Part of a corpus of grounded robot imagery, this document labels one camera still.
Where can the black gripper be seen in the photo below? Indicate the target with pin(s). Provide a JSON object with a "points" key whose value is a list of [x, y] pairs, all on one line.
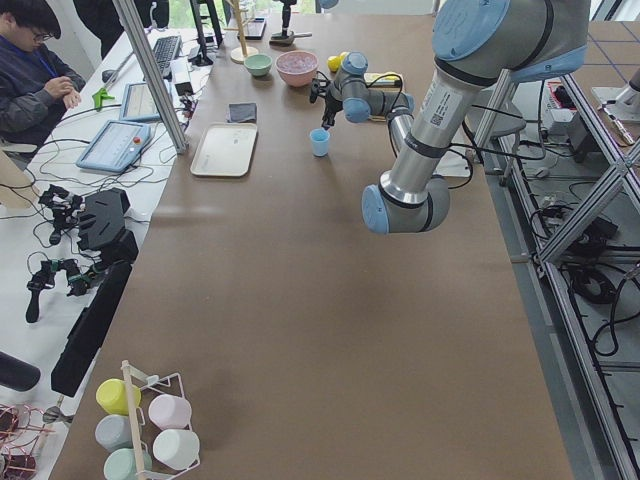
{"points": [[330, 104]]}

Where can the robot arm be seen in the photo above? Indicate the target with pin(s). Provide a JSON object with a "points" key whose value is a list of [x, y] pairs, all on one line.
{"points": [[473, 42]]}

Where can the light blue cup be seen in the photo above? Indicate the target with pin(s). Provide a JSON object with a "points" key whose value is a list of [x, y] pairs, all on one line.
{"points": [[320, 141]]}

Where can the clear ice cubes pile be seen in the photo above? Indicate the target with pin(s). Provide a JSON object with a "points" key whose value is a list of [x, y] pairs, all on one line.
{"points": [[296, 62]]}

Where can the steel ice scoop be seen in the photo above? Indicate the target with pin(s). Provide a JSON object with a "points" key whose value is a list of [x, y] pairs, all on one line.
{"points": [[287, 39]]}

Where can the white cup rack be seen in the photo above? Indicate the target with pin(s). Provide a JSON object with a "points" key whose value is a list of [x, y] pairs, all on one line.
{"points": [[141, 389]]}

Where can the pink cup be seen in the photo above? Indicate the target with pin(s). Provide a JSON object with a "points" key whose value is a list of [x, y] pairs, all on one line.
{"points": [[170, 412]]}

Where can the yellow cup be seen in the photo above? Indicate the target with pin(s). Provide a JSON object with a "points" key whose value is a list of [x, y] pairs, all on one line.
{"points": [[111, 397]]}

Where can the white cup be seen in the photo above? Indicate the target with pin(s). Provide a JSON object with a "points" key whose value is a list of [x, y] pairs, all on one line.
{"points": [[177, 448]]}

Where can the grey cup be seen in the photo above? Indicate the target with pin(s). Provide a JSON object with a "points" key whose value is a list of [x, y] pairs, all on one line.
{"points": [[113, 432]]}

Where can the mint green cup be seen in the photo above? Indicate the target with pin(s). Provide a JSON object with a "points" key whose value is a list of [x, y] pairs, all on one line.
{"points": [[120, 465]]}

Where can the pink bowl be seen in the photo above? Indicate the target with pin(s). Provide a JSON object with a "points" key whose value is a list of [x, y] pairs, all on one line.
{"points": [[298, 80]]}

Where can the wooden cutting board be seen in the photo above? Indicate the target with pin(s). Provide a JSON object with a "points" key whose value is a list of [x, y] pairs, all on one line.
{"points": [[388, 82]]}

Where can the dark grey cloth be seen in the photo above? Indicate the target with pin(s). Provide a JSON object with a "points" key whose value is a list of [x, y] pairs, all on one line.
{"points": [[242, 112]]}

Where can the green bowl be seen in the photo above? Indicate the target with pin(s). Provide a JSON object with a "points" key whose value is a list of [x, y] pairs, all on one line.
{"points": [[258, 65]]}

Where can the beige rabbit tray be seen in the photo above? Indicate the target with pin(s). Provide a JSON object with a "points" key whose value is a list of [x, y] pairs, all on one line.
{"points": [[225, 150]]}

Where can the wooden glass stand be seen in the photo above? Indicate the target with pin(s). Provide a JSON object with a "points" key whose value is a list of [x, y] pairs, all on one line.
{"points": [[237, 25]]}

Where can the black keyboard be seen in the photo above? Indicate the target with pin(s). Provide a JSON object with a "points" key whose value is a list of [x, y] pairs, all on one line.
{"points": [[165, 50]]}

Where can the blue teach pendant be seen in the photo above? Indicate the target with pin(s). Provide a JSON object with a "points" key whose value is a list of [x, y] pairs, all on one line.
{"points": [[138, 104], [115, 147]]}

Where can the black robot hand device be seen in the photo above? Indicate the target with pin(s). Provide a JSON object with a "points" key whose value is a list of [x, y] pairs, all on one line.
{"points": [[101, 227]]}

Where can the seated person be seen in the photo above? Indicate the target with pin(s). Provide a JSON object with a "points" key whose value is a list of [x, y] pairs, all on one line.
{"points": [[37, 87]]}

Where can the aluminium frame post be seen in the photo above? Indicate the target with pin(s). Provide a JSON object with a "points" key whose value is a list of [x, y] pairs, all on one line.
{"points": [[142, 50]]}

